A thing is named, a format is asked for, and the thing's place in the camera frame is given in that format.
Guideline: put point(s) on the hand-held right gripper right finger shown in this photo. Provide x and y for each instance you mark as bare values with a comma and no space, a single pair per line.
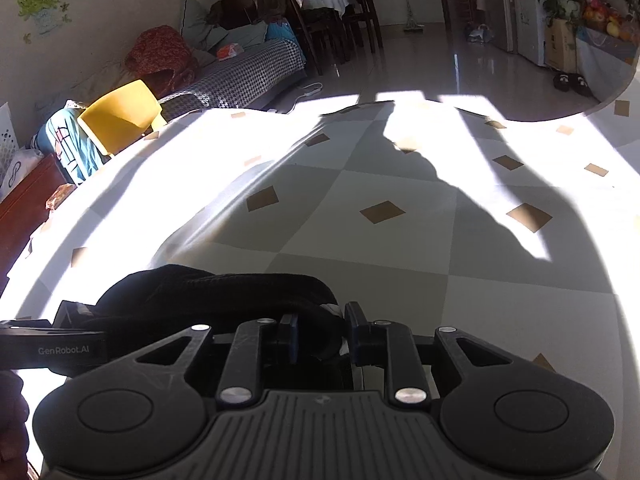
357,340

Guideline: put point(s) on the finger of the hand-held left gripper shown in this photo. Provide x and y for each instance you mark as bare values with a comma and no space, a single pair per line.
80,316

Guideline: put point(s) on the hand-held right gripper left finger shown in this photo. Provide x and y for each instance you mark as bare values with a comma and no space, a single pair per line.
289,340

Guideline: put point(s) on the black t-shirt red print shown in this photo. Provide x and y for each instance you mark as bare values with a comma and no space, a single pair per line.
225,290

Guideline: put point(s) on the person's left hand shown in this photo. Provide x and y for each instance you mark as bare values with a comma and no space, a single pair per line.
11,420

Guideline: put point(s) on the brown wooden cabinet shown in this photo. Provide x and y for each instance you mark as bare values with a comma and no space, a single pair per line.
30,210

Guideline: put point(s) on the brown bread bag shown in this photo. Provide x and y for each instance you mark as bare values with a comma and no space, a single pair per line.
60,196

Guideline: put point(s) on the white bag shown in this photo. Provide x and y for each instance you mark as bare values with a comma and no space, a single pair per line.
22,172

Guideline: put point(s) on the blue printed cloth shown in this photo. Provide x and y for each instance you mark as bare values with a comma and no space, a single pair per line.
70,145

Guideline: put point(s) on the white perforated board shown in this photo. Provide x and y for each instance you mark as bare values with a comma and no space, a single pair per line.
10,130

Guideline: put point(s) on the yellow plastic chair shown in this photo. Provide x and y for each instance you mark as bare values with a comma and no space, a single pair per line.
120,115

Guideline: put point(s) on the white power strip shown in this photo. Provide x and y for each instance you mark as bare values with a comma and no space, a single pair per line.
310,91

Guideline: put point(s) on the houndstooth sofa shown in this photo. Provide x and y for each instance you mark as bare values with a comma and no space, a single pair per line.
240,75

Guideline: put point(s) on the red patterned blanket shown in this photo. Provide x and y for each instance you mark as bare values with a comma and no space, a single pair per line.
160,55

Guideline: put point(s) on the orange packet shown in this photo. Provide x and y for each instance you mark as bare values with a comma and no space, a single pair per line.
230,51

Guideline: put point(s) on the grey pillow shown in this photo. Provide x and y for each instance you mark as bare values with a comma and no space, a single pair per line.
197,25

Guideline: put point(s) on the broom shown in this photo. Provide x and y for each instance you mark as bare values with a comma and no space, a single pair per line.
412,27

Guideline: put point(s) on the blue plastic bag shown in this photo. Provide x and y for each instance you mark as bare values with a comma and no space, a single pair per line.
479,33

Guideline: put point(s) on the brown cushion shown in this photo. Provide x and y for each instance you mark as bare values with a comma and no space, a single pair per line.
232,10

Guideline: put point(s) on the cardboard box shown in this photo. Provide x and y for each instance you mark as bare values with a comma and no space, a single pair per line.
560,45

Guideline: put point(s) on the silver refrigerator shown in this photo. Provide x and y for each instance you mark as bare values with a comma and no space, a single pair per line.
495,5

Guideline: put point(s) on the white chest freezer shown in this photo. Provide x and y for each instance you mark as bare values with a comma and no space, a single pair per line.
530,20

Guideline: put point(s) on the grey-blue side table cover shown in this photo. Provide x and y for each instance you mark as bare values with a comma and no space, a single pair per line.
605,70

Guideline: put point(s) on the pile of fruit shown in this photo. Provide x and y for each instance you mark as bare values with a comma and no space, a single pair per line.
610,20

